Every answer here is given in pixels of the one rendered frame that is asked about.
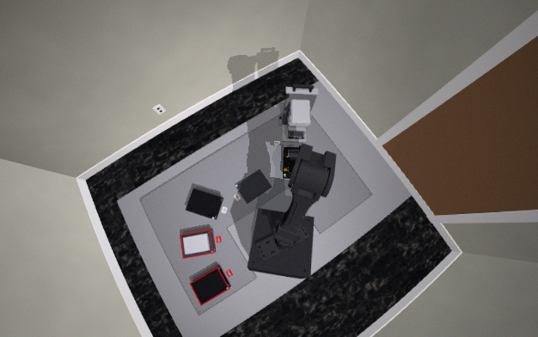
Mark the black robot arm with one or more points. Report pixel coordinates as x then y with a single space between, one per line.
313 180

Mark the dark grey shelf rack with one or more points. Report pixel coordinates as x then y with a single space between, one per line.
287 113

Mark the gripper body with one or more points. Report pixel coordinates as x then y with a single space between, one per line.
290 160

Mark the white microplate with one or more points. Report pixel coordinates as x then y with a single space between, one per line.
195 244

